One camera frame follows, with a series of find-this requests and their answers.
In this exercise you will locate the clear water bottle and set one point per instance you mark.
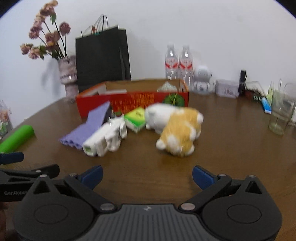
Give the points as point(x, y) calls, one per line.
point(186, 65)
point(171, 63)

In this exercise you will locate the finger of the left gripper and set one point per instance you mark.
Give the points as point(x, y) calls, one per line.
point(17, 176)
point(9, 158)

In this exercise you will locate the dried pink flower bouquet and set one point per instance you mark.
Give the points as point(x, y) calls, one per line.
point(51, 35)

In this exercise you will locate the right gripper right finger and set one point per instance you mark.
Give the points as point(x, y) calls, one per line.
point(212, 187)

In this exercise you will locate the green tissue pack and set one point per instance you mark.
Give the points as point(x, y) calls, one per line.
point(135, 119)

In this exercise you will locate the black small bottle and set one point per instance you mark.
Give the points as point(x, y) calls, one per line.
point(242, 80)

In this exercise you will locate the snack bag at left edge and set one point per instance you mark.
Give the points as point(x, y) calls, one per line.
point(5, 122)

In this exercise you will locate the red orange cardboard box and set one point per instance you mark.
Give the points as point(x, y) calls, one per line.
point(126, 95)

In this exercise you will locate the blue white tube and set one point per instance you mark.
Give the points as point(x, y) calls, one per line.
point(266, 106)

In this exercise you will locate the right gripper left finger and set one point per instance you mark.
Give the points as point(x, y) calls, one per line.
point(82, 186)

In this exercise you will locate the black paper shopping bag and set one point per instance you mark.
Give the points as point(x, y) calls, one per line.
point(102, 55)

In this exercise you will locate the right clear water bottle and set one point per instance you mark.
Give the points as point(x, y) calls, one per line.
point(186, 65)

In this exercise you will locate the white astronaut figurine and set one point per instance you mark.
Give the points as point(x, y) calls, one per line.
point(203, 82)

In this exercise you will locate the red dark small box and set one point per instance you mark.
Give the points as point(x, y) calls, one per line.
point(253, 95)

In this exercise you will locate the green crumpled plastic bag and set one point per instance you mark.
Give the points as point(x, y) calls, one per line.
point(167, 87)

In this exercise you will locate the purple corrugated mat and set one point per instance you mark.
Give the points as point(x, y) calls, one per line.
point(78, 136)

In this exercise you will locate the orange white plush toy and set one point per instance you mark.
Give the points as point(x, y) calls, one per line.
point(178, 127)

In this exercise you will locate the pink textured vase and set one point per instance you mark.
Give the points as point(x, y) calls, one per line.
point(68, 77)

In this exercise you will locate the green cylinder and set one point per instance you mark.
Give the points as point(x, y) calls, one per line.
point(15, 140)

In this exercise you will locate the clear drinking glass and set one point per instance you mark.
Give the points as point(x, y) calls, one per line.
point(282, 109)

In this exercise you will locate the white tin box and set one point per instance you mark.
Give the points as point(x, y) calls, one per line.
point(227, 88)

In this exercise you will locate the left clear water bottle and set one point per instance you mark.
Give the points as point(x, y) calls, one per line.
point(171, 63)

